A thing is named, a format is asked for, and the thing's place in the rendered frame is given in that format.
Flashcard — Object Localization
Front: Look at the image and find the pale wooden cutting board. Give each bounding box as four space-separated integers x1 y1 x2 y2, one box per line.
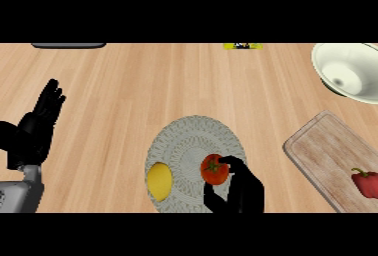
282 110 378 214

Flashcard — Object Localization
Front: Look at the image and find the red tomato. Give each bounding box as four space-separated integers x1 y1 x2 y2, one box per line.
199 153 231 186

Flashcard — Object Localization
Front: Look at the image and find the grey round woven placemat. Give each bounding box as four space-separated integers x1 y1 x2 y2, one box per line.
143 115 249 214

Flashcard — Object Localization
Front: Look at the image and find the white bowl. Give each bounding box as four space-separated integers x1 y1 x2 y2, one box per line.
310 43 378 105

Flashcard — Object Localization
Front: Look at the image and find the yellow lemon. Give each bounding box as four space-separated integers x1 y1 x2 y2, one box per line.
146 161 174 203

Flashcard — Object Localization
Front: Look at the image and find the yellow box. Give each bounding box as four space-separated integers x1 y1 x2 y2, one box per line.
223 43 264 50

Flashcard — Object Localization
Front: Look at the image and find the red bell pepper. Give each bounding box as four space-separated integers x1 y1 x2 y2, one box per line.
350 167 378 200

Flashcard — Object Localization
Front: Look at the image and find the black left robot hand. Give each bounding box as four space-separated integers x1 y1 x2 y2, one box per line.
0 78 68 171

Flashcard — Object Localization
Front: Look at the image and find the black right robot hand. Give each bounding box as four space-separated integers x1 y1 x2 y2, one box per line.
202 155 265 214

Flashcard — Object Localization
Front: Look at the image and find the dark grey flat appliance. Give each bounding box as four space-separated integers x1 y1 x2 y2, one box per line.
29 43 107 50

